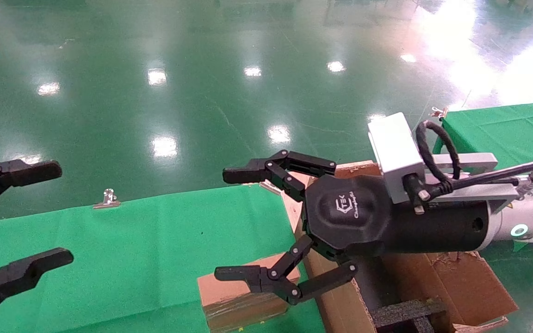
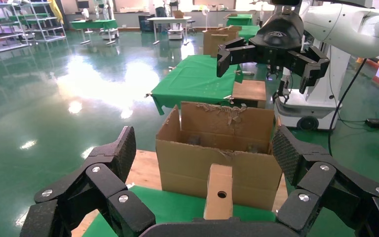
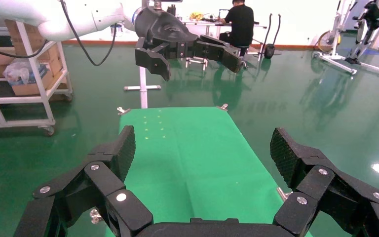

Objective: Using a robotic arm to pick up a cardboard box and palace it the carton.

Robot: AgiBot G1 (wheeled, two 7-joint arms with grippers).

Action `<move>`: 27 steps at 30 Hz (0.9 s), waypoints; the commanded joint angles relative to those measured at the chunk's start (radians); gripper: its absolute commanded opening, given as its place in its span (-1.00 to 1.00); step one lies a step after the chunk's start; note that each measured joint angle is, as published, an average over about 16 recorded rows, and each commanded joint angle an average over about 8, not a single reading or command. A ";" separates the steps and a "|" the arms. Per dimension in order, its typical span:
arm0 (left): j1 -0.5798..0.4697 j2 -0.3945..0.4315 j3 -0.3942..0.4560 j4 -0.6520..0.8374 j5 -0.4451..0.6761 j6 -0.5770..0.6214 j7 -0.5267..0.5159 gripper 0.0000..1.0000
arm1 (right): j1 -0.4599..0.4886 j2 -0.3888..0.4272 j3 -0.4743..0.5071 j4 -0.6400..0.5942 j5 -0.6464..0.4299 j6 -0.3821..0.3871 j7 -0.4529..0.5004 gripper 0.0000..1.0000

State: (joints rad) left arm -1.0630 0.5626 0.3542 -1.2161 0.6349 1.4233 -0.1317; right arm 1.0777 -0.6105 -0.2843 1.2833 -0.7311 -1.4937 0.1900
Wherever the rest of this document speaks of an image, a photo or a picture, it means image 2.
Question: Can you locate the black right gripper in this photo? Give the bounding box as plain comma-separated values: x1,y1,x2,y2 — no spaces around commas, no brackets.
216,11,331,95

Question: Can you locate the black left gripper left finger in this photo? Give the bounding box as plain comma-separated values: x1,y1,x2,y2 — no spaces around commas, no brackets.
19,125,156,237

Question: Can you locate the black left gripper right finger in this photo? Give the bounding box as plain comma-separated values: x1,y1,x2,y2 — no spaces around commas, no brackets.
271,124,379,237

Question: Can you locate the small cardboard box with hole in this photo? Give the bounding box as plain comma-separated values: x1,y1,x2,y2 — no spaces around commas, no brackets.
203,164,233,220

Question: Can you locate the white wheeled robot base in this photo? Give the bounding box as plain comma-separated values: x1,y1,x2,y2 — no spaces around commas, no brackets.
272,42,352,131

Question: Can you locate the brown wooden box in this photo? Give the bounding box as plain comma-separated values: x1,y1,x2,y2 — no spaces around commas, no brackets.
231,79,267,109

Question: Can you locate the large brown cardboard box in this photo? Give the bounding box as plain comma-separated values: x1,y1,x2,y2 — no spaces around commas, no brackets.
203,26,242,58

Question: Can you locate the open brown torn carton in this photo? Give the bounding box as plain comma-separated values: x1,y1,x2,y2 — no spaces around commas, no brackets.
155,101,283,212

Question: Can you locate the green covered table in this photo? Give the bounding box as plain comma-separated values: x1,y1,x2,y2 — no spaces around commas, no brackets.
226,13,254,27
236,25,261,41
70,19,119,45

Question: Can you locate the green tablecloth with yellow specks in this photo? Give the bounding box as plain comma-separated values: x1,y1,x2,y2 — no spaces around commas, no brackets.
82,186,277,237

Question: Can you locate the green tablecloth on neighbour table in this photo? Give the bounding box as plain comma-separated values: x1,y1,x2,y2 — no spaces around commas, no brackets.
150,54,244,116

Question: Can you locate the white table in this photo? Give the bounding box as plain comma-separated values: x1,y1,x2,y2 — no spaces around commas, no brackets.
147,16,193,45

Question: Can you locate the black cabinet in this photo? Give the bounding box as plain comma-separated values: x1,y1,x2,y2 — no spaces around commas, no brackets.
139,14,156,33

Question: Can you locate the white mobile robot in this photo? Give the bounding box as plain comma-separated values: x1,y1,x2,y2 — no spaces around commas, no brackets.
94,0,120,40

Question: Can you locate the white metal shelf rack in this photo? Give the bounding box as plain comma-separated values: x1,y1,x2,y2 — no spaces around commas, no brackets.
23,0,68,43
0,3,30,53

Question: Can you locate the long black cable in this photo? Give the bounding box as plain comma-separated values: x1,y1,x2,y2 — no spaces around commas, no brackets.
327,58,379,186

